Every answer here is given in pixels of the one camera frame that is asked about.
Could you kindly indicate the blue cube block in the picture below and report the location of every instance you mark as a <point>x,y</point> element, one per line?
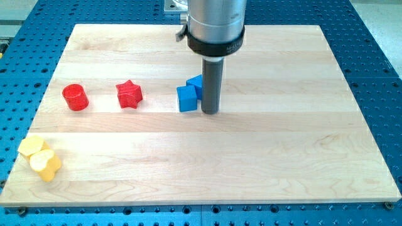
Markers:
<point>187,98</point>

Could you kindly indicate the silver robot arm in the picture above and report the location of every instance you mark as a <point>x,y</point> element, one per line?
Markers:
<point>214,28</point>

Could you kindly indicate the blue triangle block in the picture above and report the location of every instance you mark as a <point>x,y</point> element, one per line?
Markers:
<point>197,83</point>

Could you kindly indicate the red star block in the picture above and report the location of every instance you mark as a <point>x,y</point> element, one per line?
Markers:
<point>129,94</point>

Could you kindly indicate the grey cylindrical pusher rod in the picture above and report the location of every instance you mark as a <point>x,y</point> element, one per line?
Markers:
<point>211,84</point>

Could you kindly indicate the red cylinder block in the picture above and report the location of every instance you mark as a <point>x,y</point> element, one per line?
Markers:
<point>75,97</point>

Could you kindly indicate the yellow heart block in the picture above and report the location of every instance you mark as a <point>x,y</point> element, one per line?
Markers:
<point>45,163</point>

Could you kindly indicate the yellow hexagon block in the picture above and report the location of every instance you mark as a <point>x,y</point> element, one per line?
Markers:
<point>31,145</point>

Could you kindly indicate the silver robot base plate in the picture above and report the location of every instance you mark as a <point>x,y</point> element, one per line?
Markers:
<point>175,6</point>

